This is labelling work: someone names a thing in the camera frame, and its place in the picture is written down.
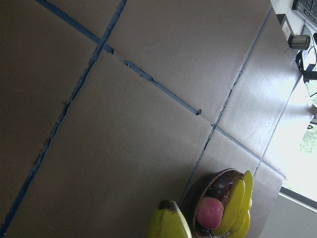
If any silver metal cylinder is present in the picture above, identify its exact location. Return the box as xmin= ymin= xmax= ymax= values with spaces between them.
xmin=290 ymin=35 xmax=311 ymax=50

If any black box with label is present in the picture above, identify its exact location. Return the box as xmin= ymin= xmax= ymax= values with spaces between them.
xmin=276 ymin=14 xmax=294 ymax=42

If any yellow banana pale green side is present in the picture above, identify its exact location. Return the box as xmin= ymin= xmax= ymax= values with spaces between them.
xmin=212 ymin=179 xmax=245 ymax=236

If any dark purple eggplant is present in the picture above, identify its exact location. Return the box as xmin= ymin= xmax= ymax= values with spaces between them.
xmin=204 ymin=171 xmax=243 ymax=205

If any red apple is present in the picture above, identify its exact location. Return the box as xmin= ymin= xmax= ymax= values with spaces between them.
xmin=196 ymin=197 xmax=224 ymax=230

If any brown wicker basket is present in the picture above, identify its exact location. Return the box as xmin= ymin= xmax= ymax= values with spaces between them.
xmin=180 ymin=168 xmax=243 ymax=238

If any yellow banana with dark tip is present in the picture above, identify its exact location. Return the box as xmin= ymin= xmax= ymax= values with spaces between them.
xmin=147 ymin=200 xmax=192 ymax=238

